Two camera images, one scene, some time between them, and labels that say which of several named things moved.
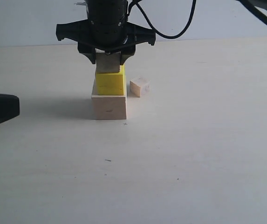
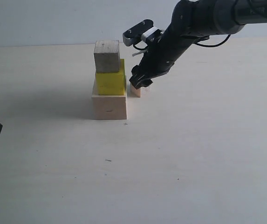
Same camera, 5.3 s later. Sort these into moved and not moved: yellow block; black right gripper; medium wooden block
Moved: black right gripper
Not moved: yellow block; medium wooden block
